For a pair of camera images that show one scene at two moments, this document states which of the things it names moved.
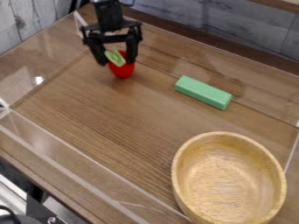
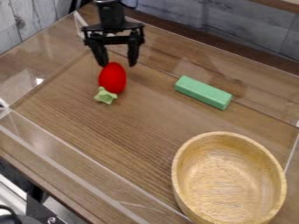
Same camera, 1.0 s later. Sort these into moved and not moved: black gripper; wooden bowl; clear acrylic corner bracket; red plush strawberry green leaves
Moved: red plush strawberry green leaves
Not moved: wooden bowl; clear acrylic corner bracket; black gripper
